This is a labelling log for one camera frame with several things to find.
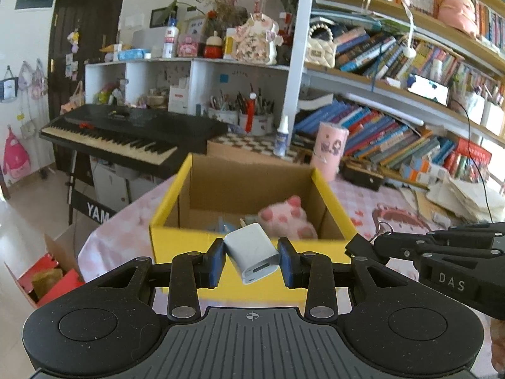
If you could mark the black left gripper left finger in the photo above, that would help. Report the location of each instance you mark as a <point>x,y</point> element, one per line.
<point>190,272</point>

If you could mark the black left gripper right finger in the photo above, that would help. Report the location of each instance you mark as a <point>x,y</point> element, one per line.
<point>314,273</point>

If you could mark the pink plush toy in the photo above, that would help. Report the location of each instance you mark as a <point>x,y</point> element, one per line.
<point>287,219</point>

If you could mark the white usb charger plug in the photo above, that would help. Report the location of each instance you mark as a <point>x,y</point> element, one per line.
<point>252,253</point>

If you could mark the black binder clip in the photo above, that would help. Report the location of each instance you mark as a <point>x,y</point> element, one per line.
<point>360,246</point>

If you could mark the person right hand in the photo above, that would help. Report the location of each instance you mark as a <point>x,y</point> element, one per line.
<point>497,334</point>

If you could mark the stack of papers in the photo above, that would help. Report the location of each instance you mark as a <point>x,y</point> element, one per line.
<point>452,202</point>

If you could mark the pink checkered desk mat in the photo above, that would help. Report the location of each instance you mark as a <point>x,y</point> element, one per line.
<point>126,235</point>

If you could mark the yellow cardboard box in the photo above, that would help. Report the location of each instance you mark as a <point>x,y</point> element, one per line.
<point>209,195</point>

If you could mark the orange blue white boxes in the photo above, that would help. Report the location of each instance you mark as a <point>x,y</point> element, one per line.
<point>423,171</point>

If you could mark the brown black desk device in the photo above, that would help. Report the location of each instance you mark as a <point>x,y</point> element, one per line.
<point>362,176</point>

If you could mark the pink cylindrical humidifier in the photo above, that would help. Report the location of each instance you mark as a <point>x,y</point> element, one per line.
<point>328,150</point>

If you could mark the black electronic keyboard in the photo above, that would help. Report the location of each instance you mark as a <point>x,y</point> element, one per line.
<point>153,142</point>

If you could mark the white spray bottle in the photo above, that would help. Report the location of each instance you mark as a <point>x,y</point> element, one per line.
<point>281,140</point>

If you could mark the wooden chess board box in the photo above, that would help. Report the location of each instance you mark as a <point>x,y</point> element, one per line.
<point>251,149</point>

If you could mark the row of leaning books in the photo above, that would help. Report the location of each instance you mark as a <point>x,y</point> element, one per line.
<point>373,136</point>

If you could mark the white pen holder cups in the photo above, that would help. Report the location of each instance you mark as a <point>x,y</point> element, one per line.
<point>233,111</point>

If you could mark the red white hanging ornament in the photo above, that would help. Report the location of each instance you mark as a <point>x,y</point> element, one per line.
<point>251,105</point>

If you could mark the white bookshelf unit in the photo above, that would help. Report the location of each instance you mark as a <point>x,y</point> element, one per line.
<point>286,84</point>

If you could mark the pink backpack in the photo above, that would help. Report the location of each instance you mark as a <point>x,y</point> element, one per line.
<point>16,161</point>

